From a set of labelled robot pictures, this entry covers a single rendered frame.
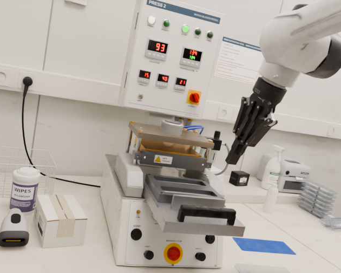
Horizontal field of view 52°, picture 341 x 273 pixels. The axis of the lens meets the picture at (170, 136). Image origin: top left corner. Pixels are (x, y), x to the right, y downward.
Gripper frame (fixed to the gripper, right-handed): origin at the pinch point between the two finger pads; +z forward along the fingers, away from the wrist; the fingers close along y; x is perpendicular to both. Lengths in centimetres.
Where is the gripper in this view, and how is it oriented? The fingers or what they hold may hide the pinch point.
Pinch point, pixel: (236, 152)
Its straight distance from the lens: 93.4
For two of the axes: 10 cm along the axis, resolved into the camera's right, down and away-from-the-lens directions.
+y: 3.7, 5.3, -7.6
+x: 8.5, 1.2, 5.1
